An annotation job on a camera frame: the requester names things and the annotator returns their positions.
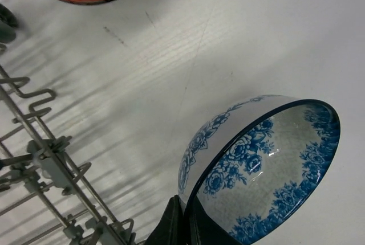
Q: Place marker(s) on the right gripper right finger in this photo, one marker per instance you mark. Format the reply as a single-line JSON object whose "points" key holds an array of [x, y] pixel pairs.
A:
{"points": [[207, 221]]}

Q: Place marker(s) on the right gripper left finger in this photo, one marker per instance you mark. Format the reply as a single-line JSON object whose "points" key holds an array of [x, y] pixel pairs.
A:
{"points": [[170, 229]]}

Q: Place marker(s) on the grey wire dish rack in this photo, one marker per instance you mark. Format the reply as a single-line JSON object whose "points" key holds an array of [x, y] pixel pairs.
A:
{"points": [[46, 165]]}

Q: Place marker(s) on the blue floral white bowl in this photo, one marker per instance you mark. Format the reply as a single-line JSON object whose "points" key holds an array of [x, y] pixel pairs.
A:
{"points": [[263, 157]]}

